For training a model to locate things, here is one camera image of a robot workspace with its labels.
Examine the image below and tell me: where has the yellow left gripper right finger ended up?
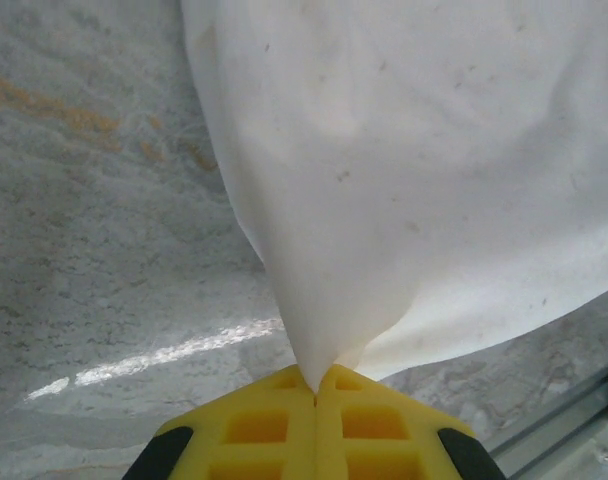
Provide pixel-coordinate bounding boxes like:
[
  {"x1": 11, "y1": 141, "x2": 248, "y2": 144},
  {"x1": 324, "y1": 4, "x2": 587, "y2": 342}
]
[{"x1": 316, "y1": 363, "x2": 505, "y2": 480}]

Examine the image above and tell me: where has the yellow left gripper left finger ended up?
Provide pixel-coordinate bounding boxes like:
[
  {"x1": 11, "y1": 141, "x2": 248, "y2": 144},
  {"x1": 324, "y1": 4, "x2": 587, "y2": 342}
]
[{"x1": 126, "y1": 365, "x2": 318, "y2": 480}]

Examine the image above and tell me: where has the white t-shirt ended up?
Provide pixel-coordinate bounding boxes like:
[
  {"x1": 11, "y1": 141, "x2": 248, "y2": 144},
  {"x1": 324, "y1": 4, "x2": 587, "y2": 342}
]
[{"x1": 178, "y1": 0, "x2": 608, "y2": 394}]

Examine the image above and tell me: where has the aluminium rail beam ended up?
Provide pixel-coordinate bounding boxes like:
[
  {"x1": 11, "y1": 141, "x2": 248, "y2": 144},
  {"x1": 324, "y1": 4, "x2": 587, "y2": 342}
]
[{"x1": 476, "y1": 357, "x2": 608, "y2": 480}]

